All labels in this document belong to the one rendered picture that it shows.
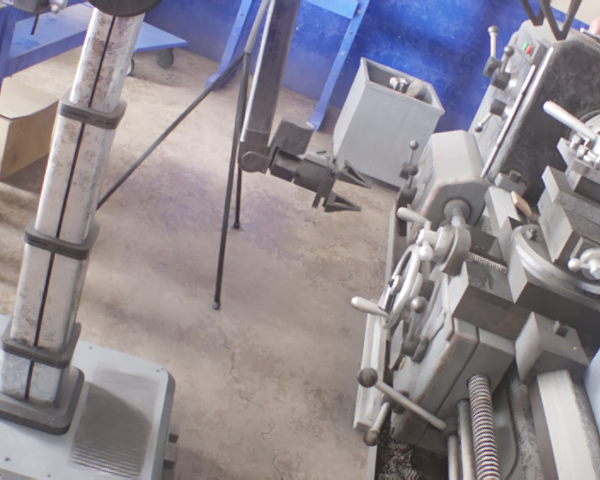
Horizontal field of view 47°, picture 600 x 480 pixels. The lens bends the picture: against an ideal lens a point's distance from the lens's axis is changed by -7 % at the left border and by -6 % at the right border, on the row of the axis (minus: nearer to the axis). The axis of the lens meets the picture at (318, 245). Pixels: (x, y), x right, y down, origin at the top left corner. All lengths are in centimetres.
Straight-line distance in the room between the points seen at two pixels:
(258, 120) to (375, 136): 267
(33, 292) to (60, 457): 35
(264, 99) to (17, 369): 74
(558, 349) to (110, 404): 98
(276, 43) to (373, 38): 395
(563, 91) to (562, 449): 120
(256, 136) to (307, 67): 399
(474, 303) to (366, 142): 280
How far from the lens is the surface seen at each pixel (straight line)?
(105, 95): 125
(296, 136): 147
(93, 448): 158
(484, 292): 137
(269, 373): 239
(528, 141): 211
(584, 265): 135
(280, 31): 142
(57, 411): 158
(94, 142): 127
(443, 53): 537
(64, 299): 142
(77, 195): 131
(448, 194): 217
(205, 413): 215
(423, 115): 408
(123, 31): 121
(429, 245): 145
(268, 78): 144
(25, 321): 147
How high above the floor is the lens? 140
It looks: 25 degrees down
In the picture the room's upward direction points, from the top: 23 degrees clockwise
